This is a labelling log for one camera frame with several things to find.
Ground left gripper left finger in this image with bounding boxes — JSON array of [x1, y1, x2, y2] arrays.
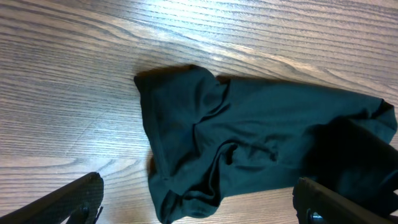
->
[[1, 172, 104, 224]]

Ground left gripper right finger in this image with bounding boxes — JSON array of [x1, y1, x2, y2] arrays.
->
[[293, 177, 397, 224]]

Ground black t-shirt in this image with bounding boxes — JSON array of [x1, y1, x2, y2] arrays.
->
[[134, 65, 397, 223]]

